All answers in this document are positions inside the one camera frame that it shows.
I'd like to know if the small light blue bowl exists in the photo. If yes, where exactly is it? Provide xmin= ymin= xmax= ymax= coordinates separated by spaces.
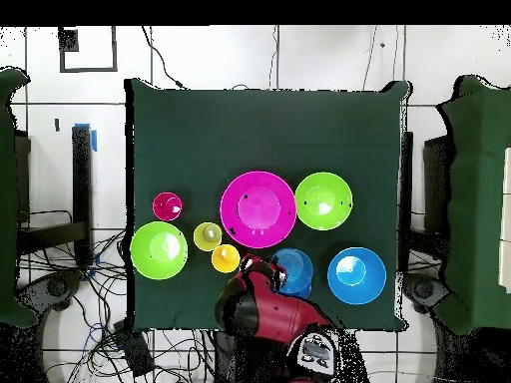
xmin=269 ymin=247 xmax=315 ymax=295

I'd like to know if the large blue plastic bowl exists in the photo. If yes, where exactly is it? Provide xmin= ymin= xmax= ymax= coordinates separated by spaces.
xmin=326 ymin=246 xmax=387 ymax=306

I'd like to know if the large pink plastic bowl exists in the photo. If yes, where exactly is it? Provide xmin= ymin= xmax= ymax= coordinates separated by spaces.
xmin=219 ymin=170 xmax=298 ymax=249

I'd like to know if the pale yellow translucent cup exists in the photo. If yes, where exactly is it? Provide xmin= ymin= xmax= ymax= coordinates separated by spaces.
xmin=193 ymin=221 xmax=224 ymax=253

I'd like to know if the orange-yellow plastic cup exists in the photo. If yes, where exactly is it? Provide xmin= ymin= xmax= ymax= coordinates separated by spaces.
xmin=211 ymin=243 xmax=242 ymax=275

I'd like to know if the green plastic bowl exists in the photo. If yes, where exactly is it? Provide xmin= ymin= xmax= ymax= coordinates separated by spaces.
xmin=293 ymin=171 xmax=354 ymax=231
xmin=129 ymin=220 xmax=190 ymax=281

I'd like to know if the dark green tablecloth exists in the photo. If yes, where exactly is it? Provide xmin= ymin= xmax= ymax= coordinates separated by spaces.
xmin=124 ymin=77 xmax=412 ymax=334

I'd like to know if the red plastic cup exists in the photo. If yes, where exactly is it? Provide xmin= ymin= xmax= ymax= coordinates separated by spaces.
xmin=152 ymin=191 xmax=184 ymax=222

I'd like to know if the black floor power box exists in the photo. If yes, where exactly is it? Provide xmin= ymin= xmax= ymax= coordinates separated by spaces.
xmin=112 ymin=318 xmax=157 ymax=379

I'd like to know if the neighbouring green cloth table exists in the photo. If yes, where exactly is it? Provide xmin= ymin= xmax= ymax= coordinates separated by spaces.
xmin=0 ymin=66 xmax=39 ymax=329
xmin=436 ymin=74 xmax=511 ymax=336

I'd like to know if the black floor cable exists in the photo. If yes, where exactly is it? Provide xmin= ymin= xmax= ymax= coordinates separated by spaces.
xmin=141 ymin=26 xmax=186 ymax=90

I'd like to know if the black stand post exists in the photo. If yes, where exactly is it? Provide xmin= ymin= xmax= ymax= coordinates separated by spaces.
xmin=399 ymin=130 xmax=415 ymax=276
xmin=71 ymin=123 xmax=98 ymax=267

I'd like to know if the bundle of floor cables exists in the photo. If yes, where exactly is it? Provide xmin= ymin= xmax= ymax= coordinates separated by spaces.
xmin=19 ymin=228 xmax=217 ymax=383

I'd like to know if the grey pedestal foot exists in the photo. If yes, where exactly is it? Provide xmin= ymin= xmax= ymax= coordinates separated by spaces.
xmin=17 ymin=268 xmax=85 ymax=320
xmin=402 ymin=272 xmax=452 ymax=316

